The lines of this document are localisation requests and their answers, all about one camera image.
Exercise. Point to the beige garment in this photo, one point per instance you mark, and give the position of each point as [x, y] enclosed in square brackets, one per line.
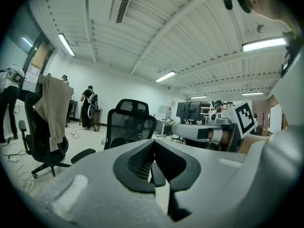
[54, 103]

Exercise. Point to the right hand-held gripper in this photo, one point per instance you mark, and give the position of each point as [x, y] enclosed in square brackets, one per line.
[244, 120]

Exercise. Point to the person's right hand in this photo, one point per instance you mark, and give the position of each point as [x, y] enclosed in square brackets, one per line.
[226, 140]

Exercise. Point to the black mesh office chair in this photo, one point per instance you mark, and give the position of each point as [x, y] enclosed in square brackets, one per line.
[129, 127]

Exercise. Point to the person's right forearm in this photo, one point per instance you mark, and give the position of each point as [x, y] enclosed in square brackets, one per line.
[254, 142]

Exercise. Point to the person's white harness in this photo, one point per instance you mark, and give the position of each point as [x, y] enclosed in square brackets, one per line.
[287, 98]

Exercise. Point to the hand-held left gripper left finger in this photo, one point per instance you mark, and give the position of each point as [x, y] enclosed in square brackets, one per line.
[99, 186]

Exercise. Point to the ceiling air vent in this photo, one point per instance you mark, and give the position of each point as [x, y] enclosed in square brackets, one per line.
[124, 3]

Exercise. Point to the person's head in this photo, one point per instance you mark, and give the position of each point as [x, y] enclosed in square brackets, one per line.
[266, 1]

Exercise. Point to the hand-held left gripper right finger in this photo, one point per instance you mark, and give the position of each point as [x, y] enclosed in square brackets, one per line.
[225, 186]

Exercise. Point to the white desk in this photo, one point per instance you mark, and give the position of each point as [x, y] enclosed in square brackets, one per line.
[166, 123]

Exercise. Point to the white door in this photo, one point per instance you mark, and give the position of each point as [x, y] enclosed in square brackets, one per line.
[276, 119]

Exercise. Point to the white power strip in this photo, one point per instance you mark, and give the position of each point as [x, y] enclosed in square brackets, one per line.
[12, 160]

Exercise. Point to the black monitor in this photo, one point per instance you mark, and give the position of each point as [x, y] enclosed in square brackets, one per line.
[190, 111]

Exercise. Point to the person's dark shirt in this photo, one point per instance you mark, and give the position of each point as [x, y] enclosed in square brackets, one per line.
[288, 56]

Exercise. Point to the ceiling light tube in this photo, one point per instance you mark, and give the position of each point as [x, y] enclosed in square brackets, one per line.
[66, 44]
[253, 93]
[263, 44]
[165, 76]
[198, 97]

